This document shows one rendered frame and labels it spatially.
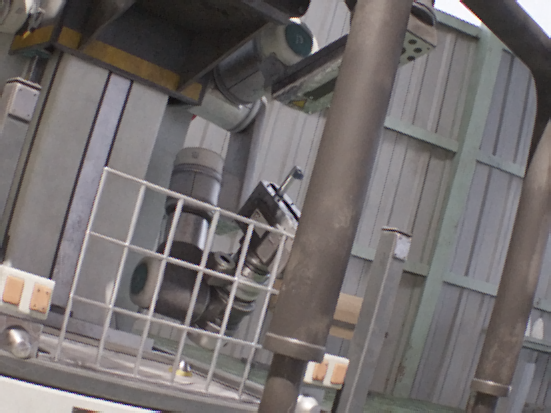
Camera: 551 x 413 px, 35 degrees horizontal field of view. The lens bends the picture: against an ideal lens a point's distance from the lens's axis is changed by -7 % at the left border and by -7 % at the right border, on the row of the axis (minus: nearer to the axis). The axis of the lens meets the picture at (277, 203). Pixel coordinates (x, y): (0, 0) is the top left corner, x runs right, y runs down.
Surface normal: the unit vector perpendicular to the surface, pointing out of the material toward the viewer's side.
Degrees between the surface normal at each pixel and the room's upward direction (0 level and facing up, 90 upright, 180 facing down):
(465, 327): 90
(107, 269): 90
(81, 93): 90
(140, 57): 90
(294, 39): 68
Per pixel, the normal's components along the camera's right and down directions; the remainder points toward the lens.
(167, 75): 0.62, 0.07
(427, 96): 0.25, -0.05
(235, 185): 0.65, -0.20
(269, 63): -0.75, -0.23
